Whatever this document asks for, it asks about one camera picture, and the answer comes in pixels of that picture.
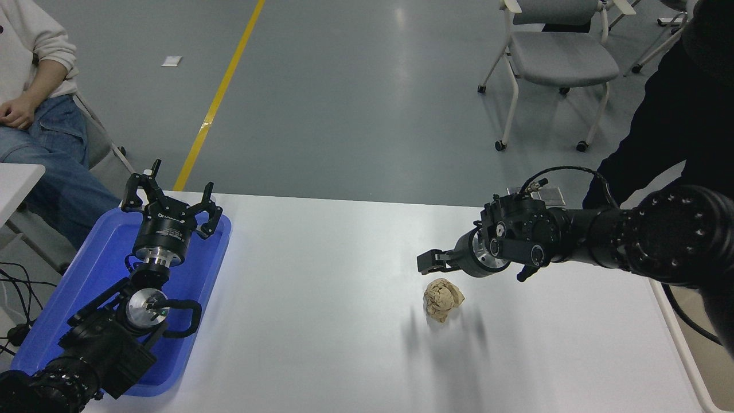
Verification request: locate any standing person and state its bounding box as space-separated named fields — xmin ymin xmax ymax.
xmin=582 ymin=0 xmax=734 ymax=211

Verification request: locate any blue plastic tray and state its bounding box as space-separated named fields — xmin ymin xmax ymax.
xmin=10 ymin=206 xmax=233 ymax=398

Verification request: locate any large pale bin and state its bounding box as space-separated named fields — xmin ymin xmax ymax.
xmin=648 ymin=278 xmax=734 ymax=413

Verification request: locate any small white table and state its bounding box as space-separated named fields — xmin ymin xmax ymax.
xmin=0 ymin=163 xmax=46 ymax=230

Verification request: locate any grey folding chair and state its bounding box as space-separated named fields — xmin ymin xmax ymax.
xmin=5 ymin=92 xmax=136 ymax=276

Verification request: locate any grey chair with white frame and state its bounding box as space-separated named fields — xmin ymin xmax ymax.
xmin=478 ymin=0 xmax=637 ymax=153

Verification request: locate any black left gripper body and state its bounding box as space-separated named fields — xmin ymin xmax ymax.
xmin=132 ymin=205 xmax=196 ymax=259

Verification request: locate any white chair frame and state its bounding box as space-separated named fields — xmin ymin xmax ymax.
xmin=607 ymin=0 xmax=694 ymax=75

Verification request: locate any person's hand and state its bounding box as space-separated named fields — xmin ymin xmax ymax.
xmin=0 ymin=96 xmax=37 ymax=130

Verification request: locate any black cable bundle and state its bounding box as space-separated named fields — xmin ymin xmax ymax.
xmin=0 ymin=261 xmax=58 ymax=357

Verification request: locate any seated person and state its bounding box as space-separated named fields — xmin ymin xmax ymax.
xmin=0 ymin=0 xmax=124 ymax=250

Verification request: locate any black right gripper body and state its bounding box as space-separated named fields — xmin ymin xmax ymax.
xmin=455 ymin=228 xmax=489 ymax=279

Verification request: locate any tan paper ball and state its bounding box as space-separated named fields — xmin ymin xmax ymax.
xmin=423 ymin=278 xmax=465 ymax=323

